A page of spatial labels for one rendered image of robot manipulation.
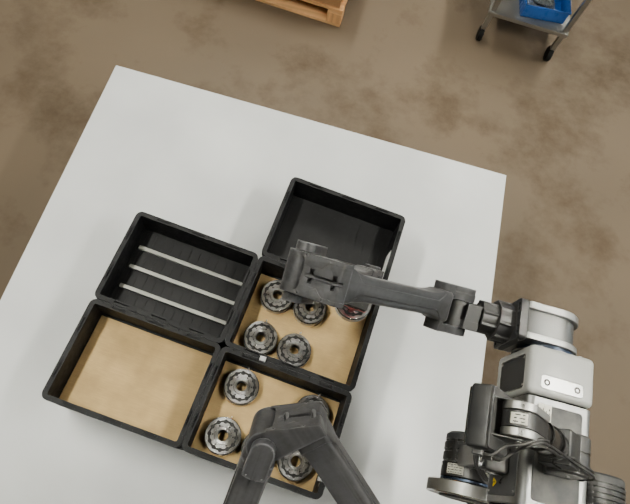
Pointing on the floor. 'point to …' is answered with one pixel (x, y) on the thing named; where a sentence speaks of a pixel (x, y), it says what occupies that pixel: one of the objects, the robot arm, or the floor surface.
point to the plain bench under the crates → (91, 148)
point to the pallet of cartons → (314, 9)
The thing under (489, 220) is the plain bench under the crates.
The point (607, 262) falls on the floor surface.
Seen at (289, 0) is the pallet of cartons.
